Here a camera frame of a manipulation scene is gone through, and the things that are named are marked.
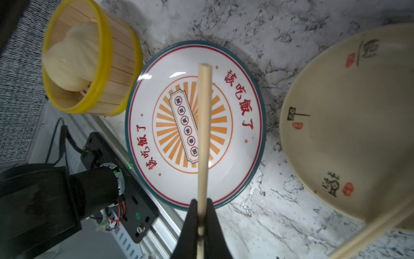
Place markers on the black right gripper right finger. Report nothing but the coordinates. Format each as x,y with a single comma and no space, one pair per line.
215,244

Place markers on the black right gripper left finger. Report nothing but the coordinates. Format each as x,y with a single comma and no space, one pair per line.
186,247

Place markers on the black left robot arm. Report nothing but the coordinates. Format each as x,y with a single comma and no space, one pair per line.
43,205

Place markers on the cream small plate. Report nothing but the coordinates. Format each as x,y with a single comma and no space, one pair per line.
347,122

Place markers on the yellow steamer basket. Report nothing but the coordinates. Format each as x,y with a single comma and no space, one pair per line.
119,64

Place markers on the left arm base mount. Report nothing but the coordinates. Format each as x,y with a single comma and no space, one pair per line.
109,192

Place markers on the steamed bun lower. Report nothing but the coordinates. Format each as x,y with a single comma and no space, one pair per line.
72,63

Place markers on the pair wooden chopsticks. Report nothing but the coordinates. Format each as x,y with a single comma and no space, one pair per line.
375,229
204,128

